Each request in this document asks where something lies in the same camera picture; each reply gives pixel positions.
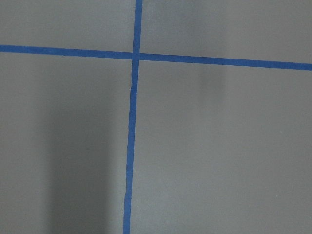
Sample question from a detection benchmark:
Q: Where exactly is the blue tape strip horizontal right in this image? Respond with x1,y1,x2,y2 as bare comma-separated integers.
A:
0,45,312,71

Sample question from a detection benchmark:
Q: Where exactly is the blue tape strip vertical right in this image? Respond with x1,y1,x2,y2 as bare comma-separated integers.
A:
122,0,143,234

